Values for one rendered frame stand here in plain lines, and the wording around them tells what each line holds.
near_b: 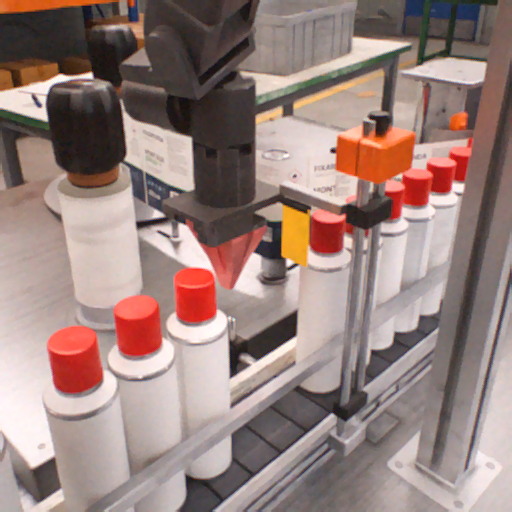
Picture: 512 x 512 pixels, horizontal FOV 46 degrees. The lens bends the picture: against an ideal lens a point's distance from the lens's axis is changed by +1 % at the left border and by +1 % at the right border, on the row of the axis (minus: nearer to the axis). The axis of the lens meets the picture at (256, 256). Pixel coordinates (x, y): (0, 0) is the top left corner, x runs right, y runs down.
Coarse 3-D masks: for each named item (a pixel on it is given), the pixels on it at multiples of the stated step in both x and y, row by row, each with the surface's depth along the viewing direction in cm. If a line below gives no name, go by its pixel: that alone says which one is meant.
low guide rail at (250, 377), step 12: (288, 348) 67; (264, 360) 65; (276, 360) 66; (288, 360) 68; (240, 372) 64; (252, 372) 64; (264, 372) 65; (240, 384) 62; (252, 384) 64; (240, 396) 63; (60, 492) 50; (48, 504) 49; (60, 504) 50
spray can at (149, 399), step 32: (128, 320) 43; (160, 320) 45; (128, 352) 44; (160, 352) 45; (128, 384) 44; (160, 384) 45; (128, 416) 46; (160, 416) 46; (128, 448) 48; (160, 448) 48
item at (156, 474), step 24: (408, 288) 69; (432, 288) 72; (384, 312) 65; (336, 336) 61; (312, 360) 58; (288, 384) 56; (240, 408) 52; (264, 408) 54; (216, 432) 50; (168, 456) 48; (192, 456) 49; (144, 480) 46; (96, 504) 44; (120, 504) 44
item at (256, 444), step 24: (408, 336) 75; (384, 360) 71; (264, 384) 67; (288, 408) 64; (312, 408) 64; (240, 432) 61; (264, 432) 61; (288, 432) 61; (240, 456) 58; (264, 456) 58; (192, 480) 56; (216, 480) 56; (240, 480) 56; (192, 504) 53; (216, 504) 54
